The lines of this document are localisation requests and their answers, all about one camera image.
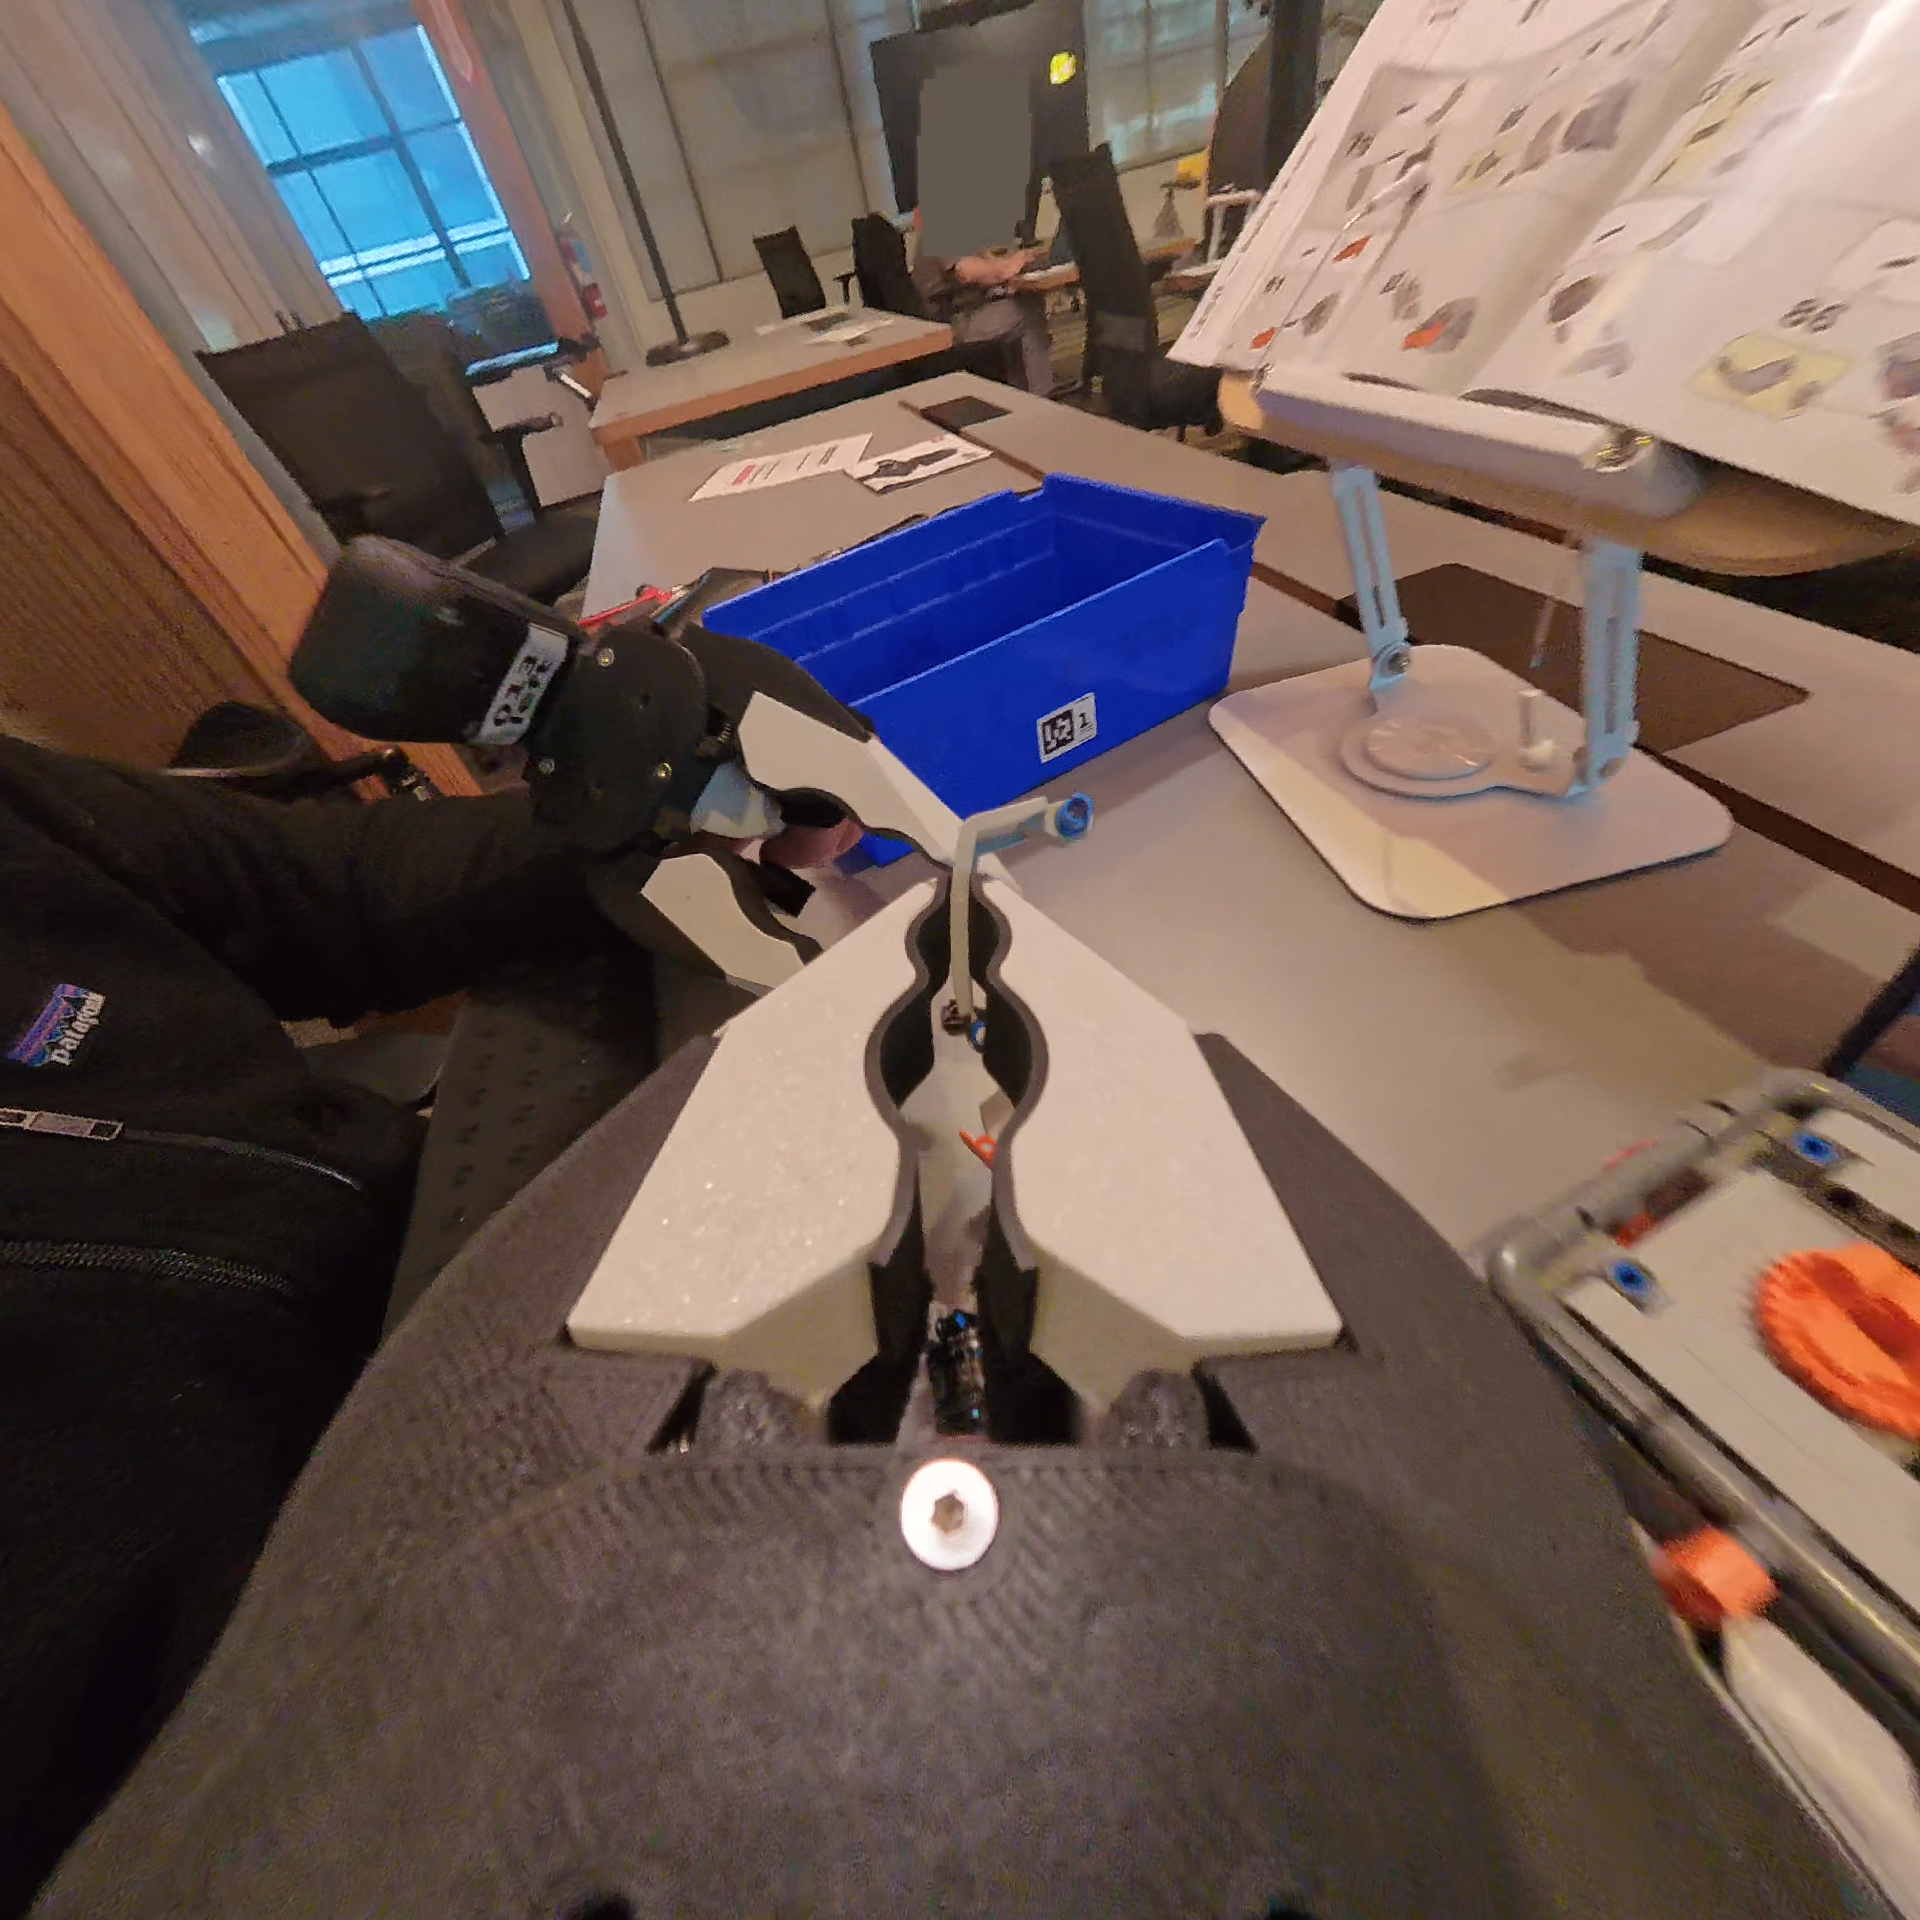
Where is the thin black floor stand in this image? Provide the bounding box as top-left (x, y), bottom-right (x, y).
top-left (562, 0), bottom-right (735, 368)

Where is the person's left forearm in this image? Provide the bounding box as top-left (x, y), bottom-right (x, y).
top-left (195, 774), bottom-right (669, 1028)

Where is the grey orange tracked toy robot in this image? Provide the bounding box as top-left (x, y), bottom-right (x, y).
top-left (1476, 1068), bottom-right (1920, 1920)

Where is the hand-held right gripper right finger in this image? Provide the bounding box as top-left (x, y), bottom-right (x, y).
top-left (978, 883), bottom-right (1345, 1423)

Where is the black toy wheel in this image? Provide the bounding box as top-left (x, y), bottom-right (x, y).
top-left (927, 1305), bottom-right (988, 1432)

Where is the grey panel with blue pins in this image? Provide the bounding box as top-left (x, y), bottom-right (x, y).
top-left (937, 792), bottom-right (1098, 1052)

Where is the white booklet stand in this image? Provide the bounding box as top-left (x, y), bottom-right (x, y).
top-left (1206, 368), bottom-right (1920, 922)

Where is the black office chair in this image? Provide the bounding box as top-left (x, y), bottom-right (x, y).
top-left (749, 224), bottom-right (829, 321)
top-left (1046, 142), bottom-right (1221, 441)
top-left (847, 214), bottom-right (927, 321)
top-left (195, 311), bottom-right (601, 606)

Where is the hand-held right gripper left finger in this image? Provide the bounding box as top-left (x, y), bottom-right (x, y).
top-left (564, 883), bottom-right (950, 1446)

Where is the grey office table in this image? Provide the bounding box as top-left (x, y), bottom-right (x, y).
top-left (589, 307), bottom-right (963, 471)

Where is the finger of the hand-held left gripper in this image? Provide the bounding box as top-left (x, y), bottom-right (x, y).
top-left (644, 848), bottom-right (828, 999)
top-left (732, 691), bottom-right (986, 873)

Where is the instruction booklet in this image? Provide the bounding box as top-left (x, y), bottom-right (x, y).
top-left (1169, 0), bottom-right (1920, 528)

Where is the grid window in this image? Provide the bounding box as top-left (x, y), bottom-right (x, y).
top-left (214, 27), bottom-right (537, 321)

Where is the printed paper sheet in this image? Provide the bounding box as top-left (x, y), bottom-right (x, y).
top-left (847, 434), bottom-right (994, 495)
top-left (691, 434), bottom-right (875, 505)

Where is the blue plastic bin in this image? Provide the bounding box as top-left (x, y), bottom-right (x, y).
top-left (702, 474), bottom-right (1267, 870)

